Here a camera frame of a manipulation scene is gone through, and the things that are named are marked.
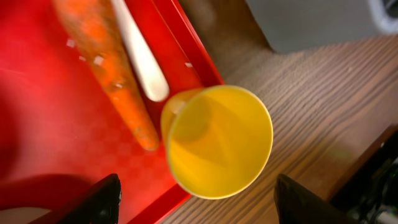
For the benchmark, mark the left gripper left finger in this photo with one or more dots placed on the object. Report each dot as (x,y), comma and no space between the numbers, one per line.
(99,204)

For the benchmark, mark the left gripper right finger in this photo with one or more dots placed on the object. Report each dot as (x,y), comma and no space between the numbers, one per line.
(297,205)

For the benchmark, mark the yellow plastic cup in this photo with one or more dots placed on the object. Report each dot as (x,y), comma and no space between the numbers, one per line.
(217,139)

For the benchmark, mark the orange carrot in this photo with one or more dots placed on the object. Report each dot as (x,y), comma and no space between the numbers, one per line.
(92,25)

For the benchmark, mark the red serving tray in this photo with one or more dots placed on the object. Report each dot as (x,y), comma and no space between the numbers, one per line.
(60,133)

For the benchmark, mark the white plastic spoon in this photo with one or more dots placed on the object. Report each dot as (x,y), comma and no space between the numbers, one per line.
(147,69)

